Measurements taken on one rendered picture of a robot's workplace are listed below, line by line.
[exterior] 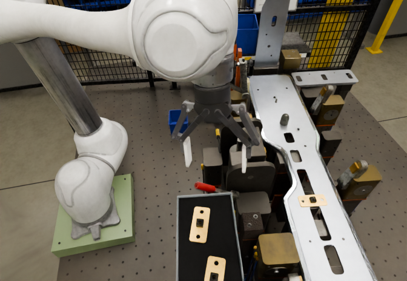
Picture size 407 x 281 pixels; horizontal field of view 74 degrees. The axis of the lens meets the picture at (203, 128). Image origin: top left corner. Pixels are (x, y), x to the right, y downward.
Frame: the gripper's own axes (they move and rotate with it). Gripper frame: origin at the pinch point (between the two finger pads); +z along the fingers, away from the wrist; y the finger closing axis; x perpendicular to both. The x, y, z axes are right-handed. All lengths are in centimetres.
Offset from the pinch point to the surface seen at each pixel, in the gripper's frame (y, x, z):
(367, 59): 115, 297, 52
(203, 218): -1.9, -7.6, 10.9
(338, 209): 33.7, 16.1, 24.8
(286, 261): 17.9, -7.2, 21.8
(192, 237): -3.2, -12.4, 12.2
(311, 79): 29, 78, 5
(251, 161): 7.5, 10.5, 6.4
